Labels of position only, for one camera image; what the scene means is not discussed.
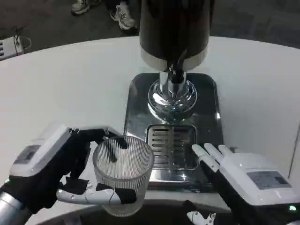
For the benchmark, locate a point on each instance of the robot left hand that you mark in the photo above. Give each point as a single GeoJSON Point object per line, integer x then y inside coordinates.
{"type": "Point", "coordinates": [39, 152]}

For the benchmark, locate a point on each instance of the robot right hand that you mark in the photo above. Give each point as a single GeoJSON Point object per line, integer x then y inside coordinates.
{"type": "Point", "coordinates": [243, 178]}

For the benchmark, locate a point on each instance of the clear ribbed glass cup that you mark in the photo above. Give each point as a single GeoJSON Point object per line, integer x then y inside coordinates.
{"type": "Point", "coordinates": [126, 171]}

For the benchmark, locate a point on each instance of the robot left arm silver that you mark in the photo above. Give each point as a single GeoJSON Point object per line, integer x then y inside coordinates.
{"type": "Point", "coordinates": [9, 206]}

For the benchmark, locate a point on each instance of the steel drip tray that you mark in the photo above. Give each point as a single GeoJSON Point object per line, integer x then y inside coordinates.
{"type": "Point", "coordinates": [206, 117]}

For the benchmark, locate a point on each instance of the slotted steel drip grid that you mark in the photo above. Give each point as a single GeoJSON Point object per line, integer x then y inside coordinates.
{"type": "Point", "coordinates": [168, 145]}

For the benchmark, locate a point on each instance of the white power strip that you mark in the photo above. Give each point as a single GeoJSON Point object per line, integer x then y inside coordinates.
{"type": "Point", "coordinates": [8, 47]}

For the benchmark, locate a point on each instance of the black dispenser tap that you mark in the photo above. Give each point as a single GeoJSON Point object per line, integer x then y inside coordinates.
{"type": "Point", "coordinates": [177, 70]}

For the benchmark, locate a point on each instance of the person's shoe white grey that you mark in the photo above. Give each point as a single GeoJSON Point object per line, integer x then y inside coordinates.
{"type": "Point", "coordinates": [82, 7]}
{"type": "Point", "coordinates": [124, 16]}

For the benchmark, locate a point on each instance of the black drink dispenser chrome stand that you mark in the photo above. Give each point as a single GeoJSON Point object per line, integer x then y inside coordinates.
{"type": "Point", "coordinates": [173, 28]}

